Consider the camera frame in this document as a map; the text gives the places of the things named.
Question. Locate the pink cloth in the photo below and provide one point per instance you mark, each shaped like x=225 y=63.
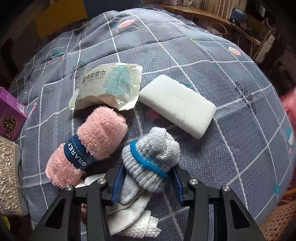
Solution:
x=290 y=104

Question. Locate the grey checked bed blanket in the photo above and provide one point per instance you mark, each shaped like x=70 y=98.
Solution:
x=208 y=58

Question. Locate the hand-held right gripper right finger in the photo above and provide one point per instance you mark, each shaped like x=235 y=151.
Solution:
x=177 y=187

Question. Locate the white foam sponge block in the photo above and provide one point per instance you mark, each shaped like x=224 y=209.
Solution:
x=178 y=104

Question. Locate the blue chair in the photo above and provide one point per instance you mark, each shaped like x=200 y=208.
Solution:
x=238 y=15

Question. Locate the white waffle cloth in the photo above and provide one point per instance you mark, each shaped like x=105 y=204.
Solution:
x=143 y=228

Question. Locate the wicker seat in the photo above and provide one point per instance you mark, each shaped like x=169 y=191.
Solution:
x=279 y=224

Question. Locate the purple cardboard box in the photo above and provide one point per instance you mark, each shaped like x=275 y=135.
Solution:
x=11 y=109

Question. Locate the wet wipes pack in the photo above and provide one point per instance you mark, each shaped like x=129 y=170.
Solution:
x=108 y=85

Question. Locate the cream white sock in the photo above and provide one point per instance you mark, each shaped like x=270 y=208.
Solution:
x=124 y=217

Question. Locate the grey yellow blue headboard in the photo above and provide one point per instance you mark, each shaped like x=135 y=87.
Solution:
x=60 y=16

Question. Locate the ornate gold tissue box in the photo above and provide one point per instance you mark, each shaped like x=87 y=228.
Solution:
x=9 y=176

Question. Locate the grey knit sock blue trim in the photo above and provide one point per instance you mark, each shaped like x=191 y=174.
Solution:
x=152 y=150

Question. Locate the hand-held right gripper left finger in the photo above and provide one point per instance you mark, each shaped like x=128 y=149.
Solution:
x=118 y=183

